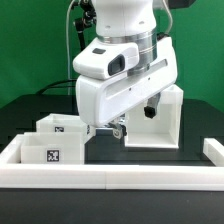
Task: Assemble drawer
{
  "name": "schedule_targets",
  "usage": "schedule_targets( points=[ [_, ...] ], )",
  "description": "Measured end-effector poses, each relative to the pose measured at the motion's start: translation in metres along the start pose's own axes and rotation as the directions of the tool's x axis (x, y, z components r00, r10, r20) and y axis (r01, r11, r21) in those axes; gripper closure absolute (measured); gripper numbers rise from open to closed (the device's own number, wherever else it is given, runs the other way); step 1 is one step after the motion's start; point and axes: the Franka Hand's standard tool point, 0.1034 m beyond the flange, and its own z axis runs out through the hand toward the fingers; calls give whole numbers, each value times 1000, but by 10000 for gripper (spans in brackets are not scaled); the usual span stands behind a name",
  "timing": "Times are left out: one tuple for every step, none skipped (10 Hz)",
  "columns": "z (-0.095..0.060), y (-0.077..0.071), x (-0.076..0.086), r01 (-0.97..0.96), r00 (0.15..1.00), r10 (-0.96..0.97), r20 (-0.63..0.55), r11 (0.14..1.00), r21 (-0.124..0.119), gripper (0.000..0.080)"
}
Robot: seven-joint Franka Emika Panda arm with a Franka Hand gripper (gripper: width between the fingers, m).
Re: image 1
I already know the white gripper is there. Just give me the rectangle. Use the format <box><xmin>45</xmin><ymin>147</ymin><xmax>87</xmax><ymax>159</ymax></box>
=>
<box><xmin>76</xmin><ymin>37</ymin><xmax>177</xmax><ymax>139</ymax></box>

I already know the white drawer cabinet frame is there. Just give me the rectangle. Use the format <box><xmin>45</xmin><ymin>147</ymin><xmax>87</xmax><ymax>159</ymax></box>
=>
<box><xmin>125</xmin><ymin>85</ymin><xmax>183</xmax><ymax>149</ymax></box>

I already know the white drawer box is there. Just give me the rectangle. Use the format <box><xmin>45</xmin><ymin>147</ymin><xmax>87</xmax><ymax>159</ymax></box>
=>
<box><xmin>36</xmin><ymin>113</ymin><xmax>96</xmax><ymax>143</ymax></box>
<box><xmin>21</xmin><ymin>132</ymin><xmax>85</xmax><ymax>164</ymax></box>

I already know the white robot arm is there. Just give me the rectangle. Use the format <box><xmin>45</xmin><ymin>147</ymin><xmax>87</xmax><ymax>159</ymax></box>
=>
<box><xmin>73</xmin><ymin>0</ymin><xmax>177</xmax><ymax>138</ymax></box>

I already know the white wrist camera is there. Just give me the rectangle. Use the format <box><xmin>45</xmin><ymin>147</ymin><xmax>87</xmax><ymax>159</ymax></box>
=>
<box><xmin>73</xmin><ymin>38</ymin><xmax>140</xmax><ymax>80</ymax></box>

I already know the black cable on table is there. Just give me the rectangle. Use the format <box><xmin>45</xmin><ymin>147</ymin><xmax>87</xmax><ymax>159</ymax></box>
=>
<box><xmin>35</xmin><ymin>78</ymin><xmax>78</xmax><ymax>96</ymax></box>

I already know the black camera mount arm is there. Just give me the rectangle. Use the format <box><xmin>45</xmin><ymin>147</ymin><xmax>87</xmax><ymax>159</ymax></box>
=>
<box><xmin>74</xmin><ymin>0</ymin><xmax>96</xmax><ymax>50</ymax></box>

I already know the white workspace border frame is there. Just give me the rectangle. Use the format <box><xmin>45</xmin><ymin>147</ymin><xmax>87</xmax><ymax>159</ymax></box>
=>
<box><xmin>0</xmin><ymin>134</ymin><xmax>224</xmax><ymax>191</ymax></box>

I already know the grey cable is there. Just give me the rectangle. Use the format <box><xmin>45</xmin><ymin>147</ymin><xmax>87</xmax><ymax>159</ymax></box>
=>
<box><xmin>65</xmin><ymin>0</ymin><xmax>77</xmax><ymax>97</ymax></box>

